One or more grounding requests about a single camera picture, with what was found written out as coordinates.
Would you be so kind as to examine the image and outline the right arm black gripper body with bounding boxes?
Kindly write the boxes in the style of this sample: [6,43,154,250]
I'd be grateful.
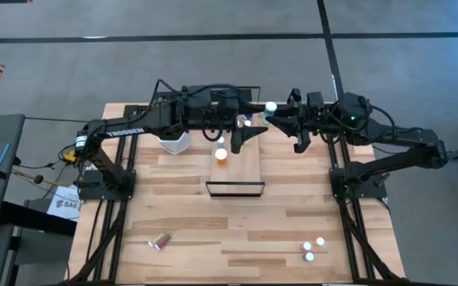
[294,103,329,134]

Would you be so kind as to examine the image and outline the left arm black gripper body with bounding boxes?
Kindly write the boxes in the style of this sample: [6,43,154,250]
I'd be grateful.
[212,102,243,134]

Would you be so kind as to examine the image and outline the teal pill bottle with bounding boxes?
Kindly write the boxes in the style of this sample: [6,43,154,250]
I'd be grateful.
[262,101,278,126]

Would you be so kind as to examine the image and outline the orange pill bottle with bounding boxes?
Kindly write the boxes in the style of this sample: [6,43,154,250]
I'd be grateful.
[214,148,229,166]

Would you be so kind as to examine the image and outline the yellow pill bottle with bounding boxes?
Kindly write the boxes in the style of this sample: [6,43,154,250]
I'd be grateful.
[147,232,166,248]

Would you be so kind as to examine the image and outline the red pill bottle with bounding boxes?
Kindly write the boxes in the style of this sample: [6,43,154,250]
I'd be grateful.
[153,234,173,251]

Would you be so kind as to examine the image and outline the white hexagonal plant pot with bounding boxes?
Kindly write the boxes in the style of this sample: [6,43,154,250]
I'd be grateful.
[157,130,192,156]

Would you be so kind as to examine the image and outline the white printed paper sheet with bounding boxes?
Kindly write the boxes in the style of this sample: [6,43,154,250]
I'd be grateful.
[47,184,82,222]

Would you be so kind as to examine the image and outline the left arm wrist camera box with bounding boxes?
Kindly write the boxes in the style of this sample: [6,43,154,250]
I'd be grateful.
[211,89,238,105]

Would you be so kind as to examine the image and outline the arm wrist camera box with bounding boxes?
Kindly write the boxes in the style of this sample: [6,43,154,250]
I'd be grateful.
[306,91,325,107]
[211,89,238,105]

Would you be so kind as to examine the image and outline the right arm wrist camera box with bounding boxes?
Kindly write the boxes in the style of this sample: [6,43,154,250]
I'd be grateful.
[306,91,325,107]

